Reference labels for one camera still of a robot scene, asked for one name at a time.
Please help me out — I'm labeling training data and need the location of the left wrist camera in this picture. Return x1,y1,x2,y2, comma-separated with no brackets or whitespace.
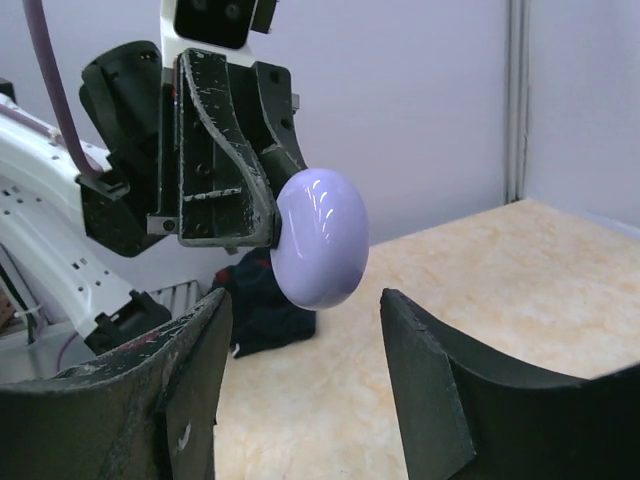
160,0,277,68

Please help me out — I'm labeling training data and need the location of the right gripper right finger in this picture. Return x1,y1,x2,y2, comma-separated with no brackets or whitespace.
380,289,639,479

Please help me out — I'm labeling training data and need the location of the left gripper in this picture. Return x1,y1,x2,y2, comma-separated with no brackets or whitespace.
147,48,307,249

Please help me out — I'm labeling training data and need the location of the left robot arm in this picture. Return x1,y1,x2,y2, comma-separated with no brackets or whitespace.
1,41,305,354

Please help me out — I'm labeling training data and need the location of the dark blue cloth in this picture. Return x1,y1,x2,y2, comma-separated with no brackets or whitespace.
211,248,316,359

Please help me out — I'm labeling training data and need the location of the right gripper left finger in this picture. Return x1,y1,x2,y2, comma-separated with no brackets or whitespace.
1,289,232,480

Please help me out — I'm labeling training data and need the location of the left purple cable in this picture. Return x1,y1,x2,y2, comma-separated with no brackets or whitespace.
22,0,109,176

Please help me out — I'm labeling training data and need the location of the purple earbud charging case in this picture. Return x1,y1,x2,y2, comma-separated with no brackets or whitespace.
270,168,369,311

